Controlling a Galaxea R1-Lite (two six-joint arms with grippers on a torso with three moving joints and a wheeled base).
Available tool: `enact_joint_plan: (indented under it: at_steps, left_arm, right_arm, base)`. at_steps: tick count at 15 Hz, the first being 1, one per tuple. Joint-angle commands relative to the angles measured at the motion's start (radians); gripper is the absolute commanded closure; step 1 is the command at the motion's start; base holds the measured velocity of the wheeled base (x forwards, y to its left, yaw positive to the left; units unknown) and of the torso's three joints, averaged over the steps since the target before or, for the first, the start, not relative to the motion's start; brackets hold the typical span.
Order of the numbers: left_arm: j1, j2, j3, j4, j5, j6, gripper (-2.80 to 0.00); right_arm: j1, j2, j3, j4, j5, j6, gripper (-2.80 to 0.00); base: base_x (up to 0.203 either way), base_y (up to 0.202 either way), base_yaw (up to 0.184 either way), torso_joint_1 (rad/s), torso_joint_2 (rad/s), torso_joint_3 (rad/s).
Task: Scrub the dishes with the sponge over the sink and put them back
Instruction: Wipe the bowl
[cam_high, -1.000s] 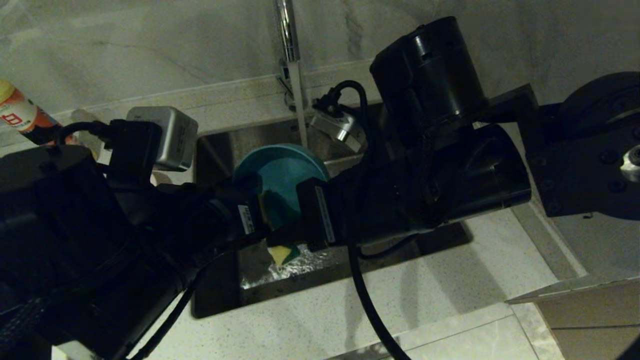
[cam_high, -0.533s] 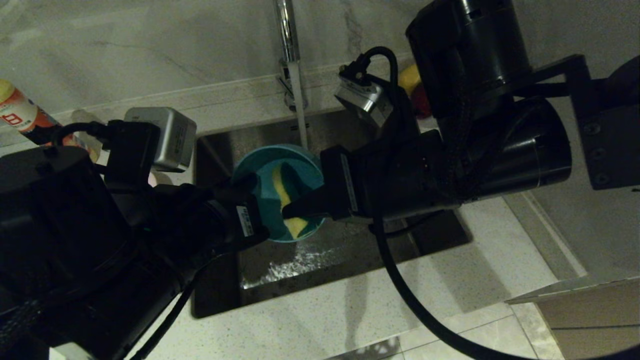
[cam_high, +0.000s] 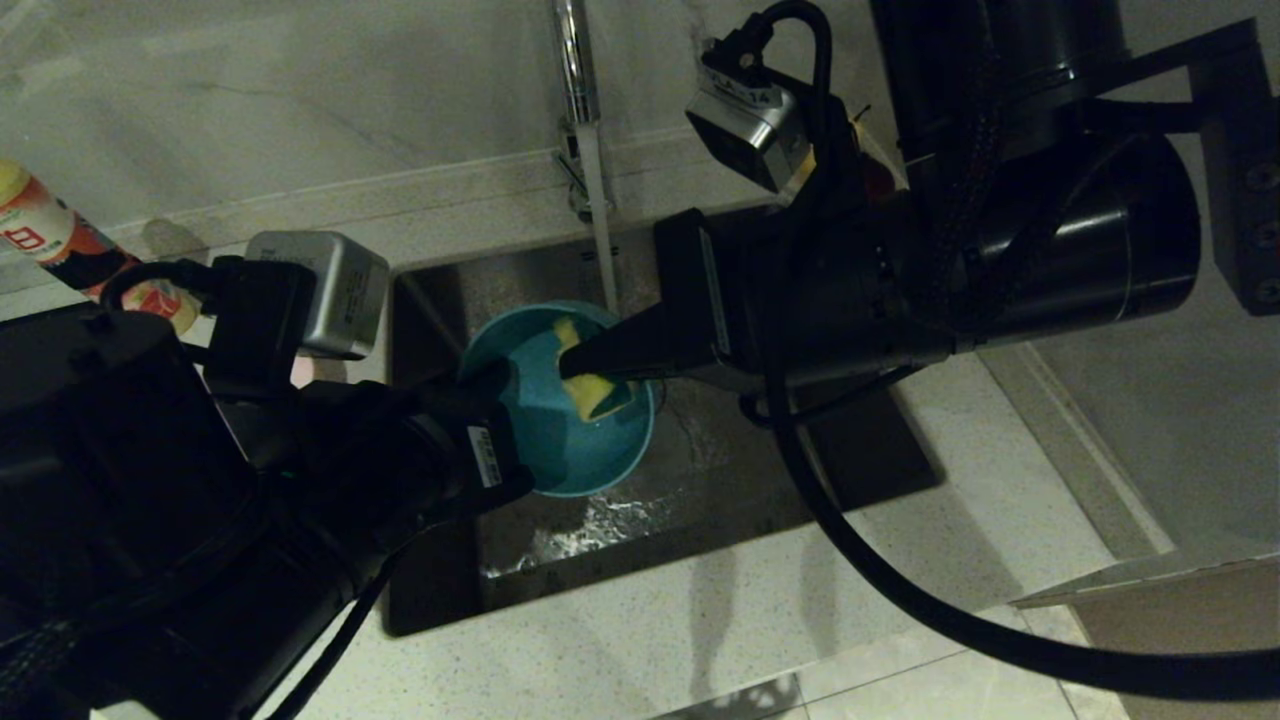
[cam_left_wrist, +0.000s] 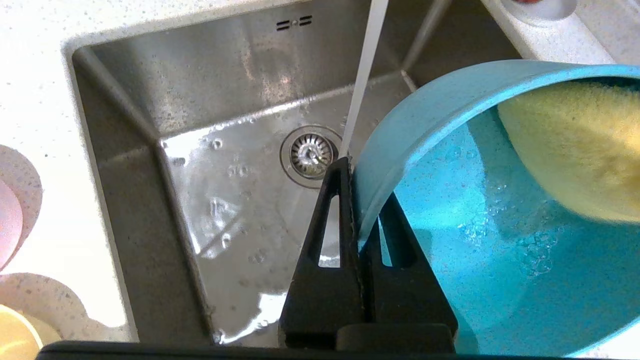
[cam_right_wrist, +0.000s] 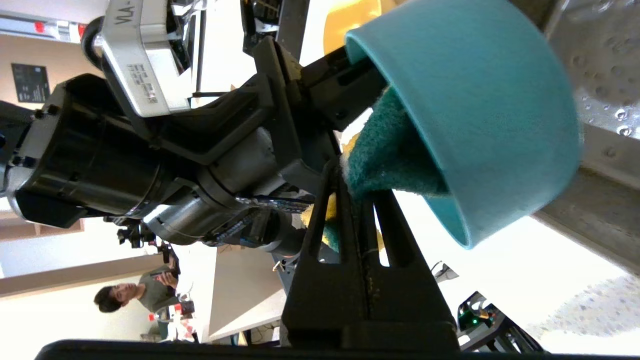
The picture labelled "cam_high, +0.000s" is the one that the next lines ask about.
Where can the orange white dish soap bottle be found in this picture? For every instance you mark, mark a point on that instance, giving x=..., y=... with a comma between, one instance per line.
x=50, y=240

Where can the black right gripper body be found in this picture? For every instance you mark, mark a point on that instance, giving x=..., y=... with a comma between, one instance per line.
x=820, y=300

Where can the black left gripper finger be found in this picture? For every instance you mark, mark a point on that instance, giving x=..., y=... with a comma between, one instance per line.
x=500, y=390

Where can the beige wooden cabinet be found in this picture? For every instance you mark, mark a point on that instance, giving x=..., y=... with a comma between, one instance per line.
x=1190, y=620

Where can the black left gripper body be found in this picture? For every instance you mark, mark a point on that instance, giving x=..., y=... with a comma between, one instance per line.
x=400, y=460

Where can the green and yellow sponge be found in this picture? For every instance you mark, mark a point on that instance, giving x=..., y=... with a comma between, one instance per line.
x=595, y=395

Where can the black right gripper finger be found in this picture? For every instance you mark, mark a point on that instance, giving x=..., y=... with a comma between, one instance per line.
x=630, y=350

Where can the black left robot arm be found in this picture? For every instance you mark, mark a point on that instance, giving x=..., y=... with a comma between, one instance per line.
x=130, y=480

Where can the pink plastic bowl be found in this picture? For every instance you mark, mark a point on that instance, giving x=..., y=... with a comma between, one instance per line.
x=318, y=372

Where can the chrome faucet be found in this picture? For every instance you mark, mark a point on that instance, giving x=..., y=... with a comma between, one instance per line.
x=577, y=60

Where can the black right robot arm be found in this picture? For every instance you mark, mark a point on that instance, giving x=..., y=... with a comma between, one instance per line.
x=1050, y=200

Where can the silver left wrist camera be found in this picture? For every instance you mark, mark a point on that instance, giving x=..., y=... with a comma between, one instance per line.
x=320, y=290

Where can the blue plastic bowl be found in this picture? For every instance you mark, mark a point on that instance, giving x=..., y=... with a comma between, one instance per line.
x=580, y=450

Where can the stainless steel sink basin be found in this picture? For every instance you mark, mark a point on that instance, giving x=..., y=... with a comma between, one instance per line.
x=850, y=450

